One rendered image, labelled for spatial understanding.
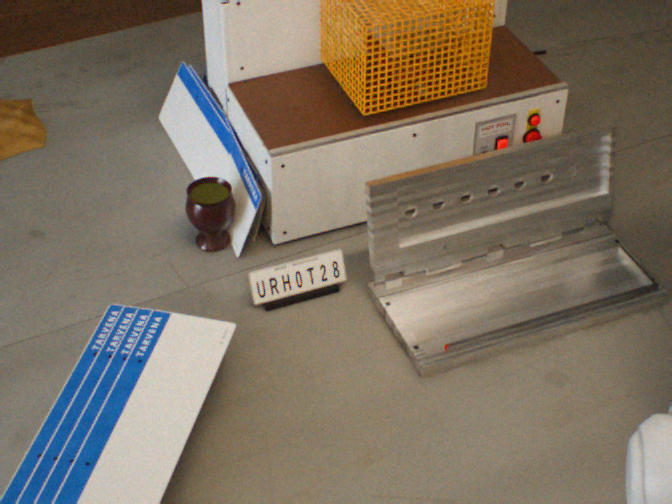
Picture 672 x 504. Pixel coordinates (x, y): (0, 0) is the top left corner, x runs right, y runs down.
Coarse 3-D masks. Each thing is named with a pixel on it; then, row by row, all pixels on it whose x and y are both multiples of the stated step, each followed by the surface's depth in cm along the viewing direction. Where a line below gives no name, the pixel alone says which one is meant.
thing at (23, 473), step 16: (112, 304) 176; (112, 320) 173; (96, 336) 171; (96, 352) 168; (80, 368) 166; (80, 384) 164; (64, 400) 161; (48, 416) 159; (48, 432) 157; (32, 448) 155; (32, 464) 153; (16, 480) 151; (16, 496) 149
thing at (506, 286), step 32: (480, 256) 195; (512, 256) 197; (544, 256) 197; (576, 256) 198; (608, 256) 198; (384, 288) 191; (416, 288) 191; (448, 288) 191; (480, 288) 191; (512, 288) 191; (544, 288) 191; (576, 288) 191; (608, 288) 192; (416, 320) 186; (448, 320) 186; (480, 320) 186; (512, 320) 186; (576, 320) 185; (608, 320) 188; (416, 352) 180; (448, 352) 180; (480, 352) 181
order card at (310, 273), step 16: (320, 256) 191; (336, 256) 192; (256, 272) 188; (272, 272) 189; (288, 272) 190; (304, 272) 191; (320, 272) 192; (336, 272) 193; (256, 288) 188; (272, 288) 189; (288, 288) 190; (304, 288) 191; (256, 304) 189
